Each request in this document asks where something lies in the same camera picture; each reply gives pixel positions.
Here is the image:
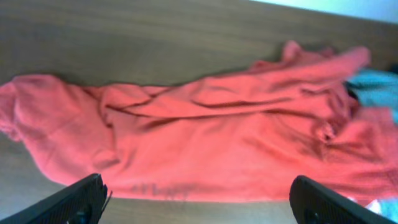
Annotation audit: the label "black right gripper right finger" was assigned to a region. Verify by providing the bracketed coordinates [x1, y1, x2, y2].
[289, 175, 394, 224]

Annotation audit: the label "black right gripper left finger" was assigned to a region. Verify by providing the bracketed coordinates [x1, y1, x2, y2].
[1, 174, 108, 224]

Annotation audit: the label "orange red t-shirt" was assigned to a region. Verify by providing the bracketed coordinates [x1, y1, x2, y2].
[1, 41, 397, 204]

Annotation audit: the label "red printed t-shirt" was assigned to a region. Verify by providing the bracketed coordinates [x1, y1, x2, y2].
[357, 197, 397, 223]

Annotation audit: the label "grey t-shirt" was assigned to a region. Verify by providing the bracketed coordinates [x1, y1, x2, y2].
[345, 67, 397, 124]

